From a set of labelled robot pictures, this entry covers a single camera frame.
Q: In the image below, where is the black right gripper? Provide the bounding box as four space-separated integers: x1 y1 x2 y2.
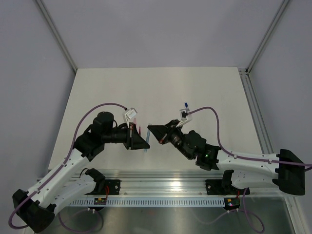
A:
149 121 193 161

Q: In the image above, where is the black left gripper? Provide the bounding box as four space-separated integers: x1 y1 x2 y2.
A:
102 121 150 149

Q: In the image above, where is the light blue pen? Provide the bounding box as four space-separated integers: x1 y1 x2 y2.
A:
144 129 150 153

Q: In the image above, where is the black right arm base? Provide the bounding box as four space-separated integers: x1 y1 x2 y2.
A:
205 169 244 195

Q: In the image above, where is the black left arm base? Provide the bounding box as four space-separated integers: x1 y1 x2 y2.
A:
84 168 121 195

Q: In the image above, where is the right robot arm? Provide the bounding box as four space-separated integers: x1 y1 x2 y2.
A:
148 119 305 195

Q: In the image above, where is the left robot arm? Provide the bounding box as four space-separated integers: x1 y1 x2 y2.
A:
12 108 150 233

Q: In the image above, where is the left controller board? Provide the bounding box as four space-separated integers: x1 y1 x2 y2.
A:
94 197 107 206

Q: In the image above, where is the controller board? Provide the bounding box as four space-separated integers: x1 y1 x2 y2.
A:
225 198 240 207
94 197 107 206

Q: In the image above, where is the right controller board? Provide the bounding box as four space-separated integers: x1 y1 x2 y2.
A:
225 198 240 207

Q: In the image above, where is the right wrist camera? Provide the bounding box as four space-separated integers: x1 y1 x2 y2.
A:
177 108 192 127

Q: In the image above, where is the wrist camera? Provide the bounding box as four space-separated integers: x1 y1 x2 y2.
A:
177 108 192 127
123 107 137 128

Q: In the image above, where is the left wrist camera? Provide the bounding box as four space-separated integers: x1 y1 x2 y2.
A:
123 107 137 128

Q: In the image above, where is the aluminium rail frame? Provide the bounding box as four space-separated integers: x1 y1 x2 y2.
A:
31 169 297 198

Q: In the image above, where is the white slotted cable duct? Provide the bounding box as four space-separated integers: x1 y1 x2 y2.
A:
70 197 225 207

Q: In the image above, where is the right side aluminium rail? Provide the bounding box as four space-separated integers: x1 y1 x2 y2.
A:
238 68 274 154

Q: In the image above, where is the left aluminium corner post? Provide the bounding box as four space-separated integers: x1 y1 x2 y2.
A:
34 0 78 74

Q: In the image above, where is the aluminium corner post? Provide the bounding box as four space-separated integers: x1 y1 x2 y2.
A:
34 0 78 74
245 0 292 75

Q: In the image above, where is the right aluminium corner post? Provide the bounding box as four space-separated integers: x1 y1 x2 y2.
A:
245 0 292 75

